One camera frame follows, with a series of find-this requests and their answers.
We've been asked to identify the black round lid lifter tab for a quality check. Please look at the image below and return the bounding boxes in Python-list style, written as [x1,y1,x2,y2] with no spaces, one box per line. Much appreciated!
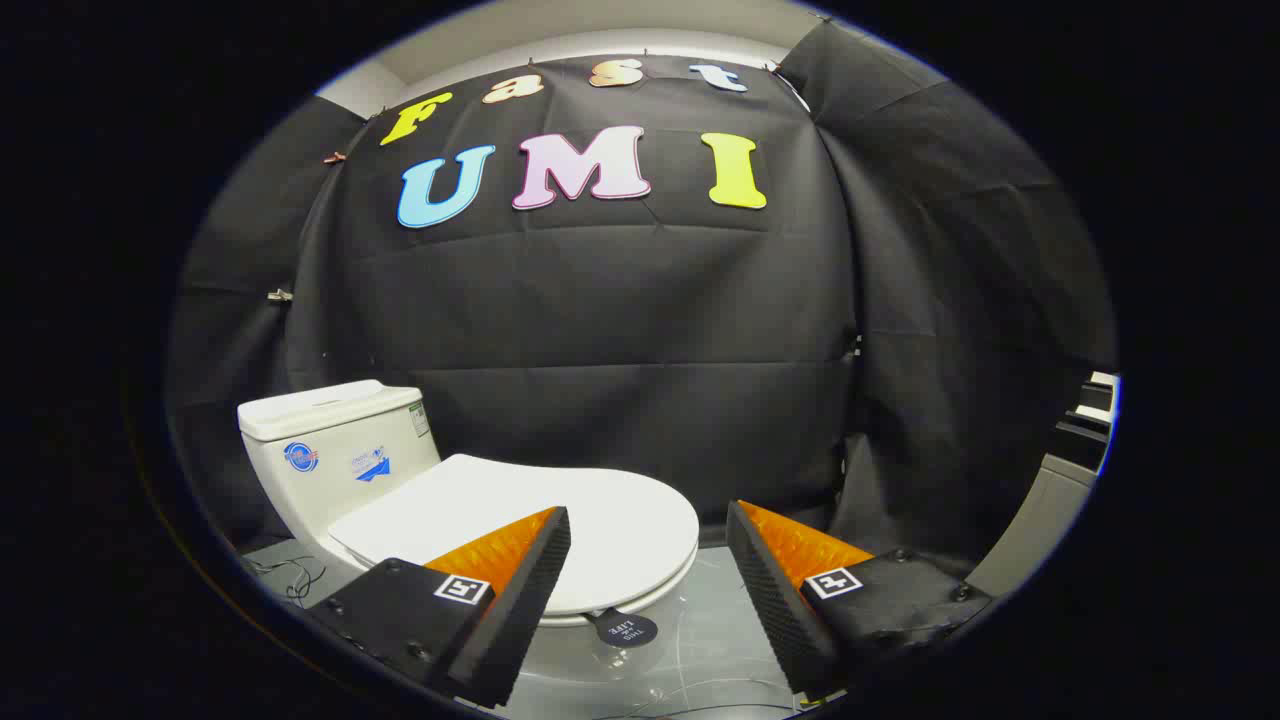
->
[583,607,659,648]

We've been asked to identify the black backdrop cloth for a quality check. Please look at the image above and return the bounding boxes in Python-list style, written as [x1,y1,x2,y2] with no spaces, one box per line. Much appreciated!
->
[165,20,1118,581]

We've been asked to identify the white stepped fixture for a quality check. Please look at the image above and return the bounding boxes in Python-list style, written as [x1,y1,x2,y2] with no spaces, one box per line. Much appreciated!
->
[964,371,1122,599]

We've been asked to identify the white ceramic toilet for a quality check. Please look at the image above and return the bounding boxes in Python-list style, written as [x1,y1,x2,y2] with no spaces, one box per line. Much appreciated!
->
[237,379,698,703]

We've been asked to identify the thin black floor cable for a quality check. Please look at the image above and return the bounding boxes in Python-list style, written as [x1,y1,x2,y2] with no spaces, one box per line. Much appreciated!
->
[244,556,327,609]

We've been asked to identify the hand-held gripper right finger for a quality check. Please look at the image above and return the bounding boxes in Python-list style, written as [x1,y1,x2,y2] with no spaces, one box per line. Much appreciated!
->
[726,499,994,701]

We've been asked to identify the white toilet lid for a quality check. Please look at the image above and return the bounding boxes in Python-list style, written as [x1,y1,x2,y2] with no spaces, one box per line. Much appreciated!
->
[328,454,700,616]

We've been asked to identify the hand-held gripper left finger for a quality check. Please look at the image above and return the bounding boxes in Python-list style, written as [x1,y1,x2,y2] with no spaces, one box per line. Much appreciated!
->
[305,505,572,709]

